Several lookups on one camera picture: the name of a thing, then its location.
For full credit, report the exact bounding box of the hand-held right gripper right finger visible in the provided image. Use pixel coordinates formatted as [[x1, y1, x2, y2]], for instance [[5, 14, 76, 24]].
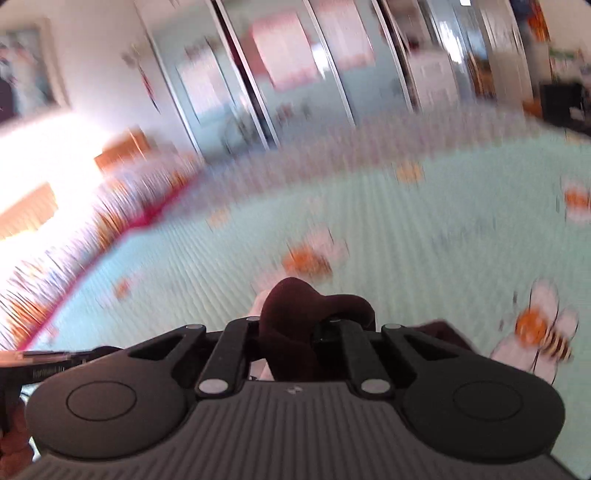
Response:
[[318, 316, 486, 400]]

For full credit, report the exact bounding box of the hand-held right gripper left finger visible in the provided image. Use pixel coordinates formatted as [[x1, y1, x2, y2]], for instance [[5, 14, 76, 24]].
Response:
[[95, 316, 262, 400]]

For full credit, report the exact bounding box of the white shirt with maroon sleeves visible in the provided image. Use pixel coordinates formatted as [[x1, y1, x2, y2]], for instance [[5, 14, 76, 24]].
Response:
[[252, 277, 476, 384]]

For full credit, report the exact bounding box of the person's left hand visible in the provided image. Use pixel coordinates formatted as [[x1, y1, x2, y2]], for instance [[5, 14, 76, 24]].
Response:
[[0, 405, 36, 470]]

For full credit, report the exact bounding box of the light green quilted bedspread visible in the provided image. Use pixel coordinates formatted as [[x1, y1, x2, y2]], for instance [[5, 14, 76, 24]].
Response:
[[0, 108, 591, 476]]

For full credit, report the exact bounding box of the printed pillow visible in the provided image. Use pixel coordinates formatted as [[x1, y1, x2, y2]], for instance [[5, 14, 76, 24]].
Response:
[[0, 115, 204, 352]]

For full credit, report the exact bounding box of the wooden headboard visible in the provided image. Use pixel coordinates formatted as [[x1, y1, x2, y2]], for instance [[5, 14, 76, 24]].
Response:
[[0, 128, 154, 241]]

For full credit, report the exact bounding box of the wardrobe with sliding doors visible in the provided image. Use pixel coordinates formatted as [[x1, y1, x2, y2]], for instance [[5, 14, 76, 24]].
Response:
[[134, 0, 536, 160]]

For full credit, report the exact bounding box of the white drawer cabinet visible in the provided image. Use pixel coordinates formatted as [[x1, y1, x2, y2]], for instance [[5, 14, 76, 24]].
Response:
[[409, 50, 463, 112]]

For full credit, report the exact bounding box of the dark furniture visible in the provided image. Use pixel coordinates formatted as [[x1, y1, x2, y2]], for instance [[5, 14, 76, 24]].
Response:
[[538, 79, 591, 132]]

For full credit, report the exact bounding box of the framed wall picture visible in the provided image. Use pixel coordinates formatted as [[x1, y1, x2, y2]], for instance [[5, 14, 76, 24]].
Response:
[[0, 18, 72, 125]]

